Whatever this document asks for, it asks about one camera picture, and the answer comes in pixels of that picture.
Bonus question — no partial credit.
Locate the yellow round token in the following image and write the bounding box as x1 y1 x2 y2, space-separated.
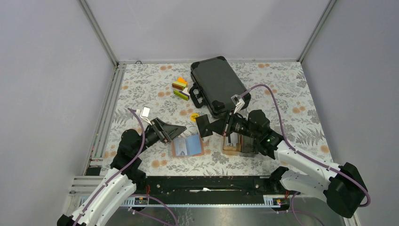
190 113 200 122

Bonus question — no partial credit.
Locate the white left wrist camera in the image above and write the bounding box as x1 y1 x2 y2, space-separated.
140 106 152 125

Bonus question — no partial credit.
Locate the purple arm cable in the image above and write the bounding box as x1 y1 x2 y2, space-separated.
240 84 372 208
72 108 146 226

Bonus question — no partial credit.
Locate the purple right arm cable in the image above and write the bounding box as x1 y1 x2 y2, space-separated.
240 84 372 208

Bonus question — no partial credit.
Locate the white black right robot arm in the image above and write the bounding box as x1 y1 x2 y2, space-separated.
196 110 370 218

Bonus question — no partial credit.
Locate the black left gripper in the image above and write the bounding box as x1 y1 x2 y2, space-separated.
134 117 187 156

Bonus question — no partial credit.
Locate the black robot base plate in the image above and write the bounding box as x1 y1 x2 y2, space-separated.
126 166 302 206

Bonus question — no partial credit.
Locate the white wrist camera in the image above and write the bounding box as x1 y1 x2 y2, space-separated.
140 106 152 125
231 95 245 114

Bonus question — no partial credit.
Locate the floral patterned table mat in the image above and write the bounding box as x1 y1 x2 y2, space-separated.
100 62 332 176

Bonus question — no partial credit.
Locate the clear acrylic card organizer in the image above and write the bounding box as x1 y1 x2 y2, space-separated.
222 132 279 160

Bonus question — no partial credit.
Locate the pink leather card holder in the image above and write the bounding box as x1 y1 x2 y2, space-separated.
171 134 205 157

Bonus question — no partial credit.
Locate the aluminium frame rail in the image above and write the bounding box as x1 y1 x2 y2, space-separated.
83 61 126 175

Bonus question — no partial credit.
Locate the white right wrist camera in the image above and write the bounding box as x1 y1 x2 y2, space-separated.
231 95 245 114

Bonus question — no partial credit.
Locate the silver striped credit card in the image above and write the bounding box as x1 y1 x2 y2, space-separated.
225 133 239 147

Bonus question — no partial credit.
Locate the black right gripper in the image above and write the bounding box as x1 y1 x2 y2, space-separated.
206 109 259 140

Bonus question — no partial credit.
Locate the dark grey credit card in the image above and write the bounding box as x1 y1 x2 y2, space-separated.
196 114 213 138

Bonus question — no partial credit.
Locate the dark grey hard case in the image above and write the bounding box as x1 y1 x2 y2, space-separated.
189 56 247 119

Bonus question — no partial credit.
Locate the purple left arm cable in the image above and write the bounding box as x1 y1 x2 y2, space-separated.
72 108 146 226

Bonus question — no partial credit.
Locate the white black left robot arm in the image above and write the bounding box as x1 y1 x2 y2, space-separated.
56 118 186 226

